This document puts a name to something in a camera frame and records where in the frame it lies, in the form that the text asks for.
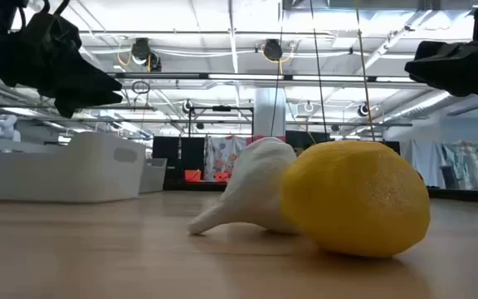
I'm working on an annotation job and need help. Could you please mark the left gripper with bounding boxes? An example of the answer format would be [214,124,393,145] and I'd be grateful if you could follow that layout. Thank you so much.
[0,24,124,120]

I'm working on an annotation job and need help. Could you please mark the yellow lemon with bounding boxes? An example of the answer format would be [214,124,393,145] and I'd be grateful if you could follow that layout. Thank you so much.
[279,140,432,258]

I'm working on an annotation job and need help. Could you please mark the large white garlic bulb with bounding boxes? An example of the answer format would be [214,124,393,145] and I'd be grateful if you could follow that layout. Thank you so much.
[188,136,299,237]

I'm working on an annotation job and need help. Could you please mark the white robot figure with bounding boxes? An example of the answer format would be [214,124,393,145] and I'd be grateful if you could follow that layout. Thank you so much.
[0,114,22,142]

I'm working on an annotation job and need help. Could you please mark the white plastic tray basket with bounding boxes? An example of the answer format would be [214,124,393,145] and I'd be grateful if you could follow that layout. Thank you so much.
[0,131,148,203]

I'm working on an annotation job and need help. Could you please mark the blue white hanging cloth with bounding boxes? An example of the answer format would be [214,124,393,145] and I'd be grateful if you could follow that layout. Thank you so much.
[400,139,478,190]

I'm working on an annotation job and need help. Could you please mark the black partition panel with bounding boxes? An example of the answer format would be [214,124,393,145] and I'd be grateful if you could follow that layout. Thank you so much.
[151,135,206,190]

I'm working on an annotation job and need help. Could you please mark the patterned hanging curtain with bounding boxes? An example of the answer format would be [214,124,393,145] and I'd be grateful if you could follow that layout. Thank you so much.
[203,135,248,183]

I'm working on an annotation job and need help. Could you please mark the long ceiling light bar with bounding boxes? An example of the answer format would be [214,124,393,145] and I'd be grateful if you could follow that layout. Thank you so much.
[108,71,431,84]

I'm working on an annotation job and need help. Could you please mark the white building pillar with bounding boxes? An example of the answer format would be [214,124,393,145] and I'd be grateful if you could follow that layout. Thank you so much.
[254,86,287,140]

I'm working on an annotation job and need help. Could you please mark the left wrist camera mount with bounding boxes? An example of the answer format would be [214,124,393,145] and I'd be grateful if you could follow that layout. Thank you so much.
[18,11,83,54]

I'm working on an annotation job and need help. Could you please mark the long black cable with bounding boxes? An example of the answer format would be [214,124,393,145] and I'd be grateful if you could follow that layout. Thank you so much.
[308,0,329,142]

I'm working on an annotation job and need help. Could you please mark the black gantry frame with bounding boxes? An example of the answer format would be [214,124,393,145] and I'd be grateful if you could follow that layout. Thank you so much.
[187,105,256,138]

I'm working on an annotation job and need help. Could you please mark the thin black hanging cable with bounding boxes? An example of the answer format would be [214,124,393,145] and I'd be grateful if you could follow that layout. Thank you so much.
[270,24,285,138]

